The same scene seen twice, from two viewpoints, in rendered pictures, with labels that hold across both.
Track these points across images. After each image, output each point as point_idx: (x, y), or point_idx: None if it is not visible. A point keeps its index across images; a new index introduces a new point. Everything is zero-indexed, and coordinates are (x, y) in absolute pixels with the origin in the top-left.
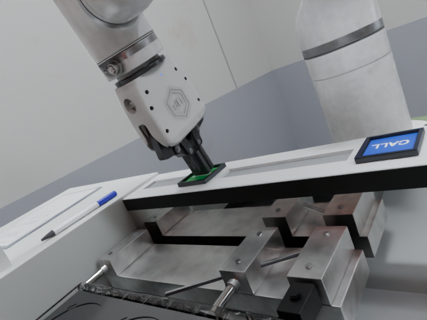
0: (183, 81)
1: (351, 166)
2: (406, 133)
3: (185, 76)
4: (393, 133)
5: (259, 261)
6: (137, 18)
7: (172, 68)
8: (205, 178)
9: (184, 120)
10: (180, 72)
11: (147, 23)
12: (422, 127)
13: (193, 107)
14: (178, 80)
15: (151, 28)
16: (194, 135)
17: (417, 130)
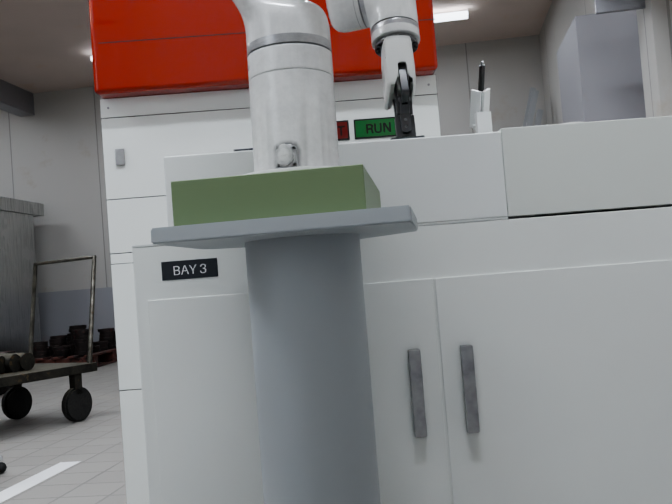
0: (384, 61)
1: None
2: (243, 150)
3: (386, 56)
4: (250, 148)
5: None
6: (368, 20)
7: (383, 49)
8: None
9: (384, 93)
10: (384, 53)
11: (373, 19)
12: (234, 149)
13: (385, 83)
14: (383, 60)
15: (375, 22)
16: (395, 106)
17: (237, 150)
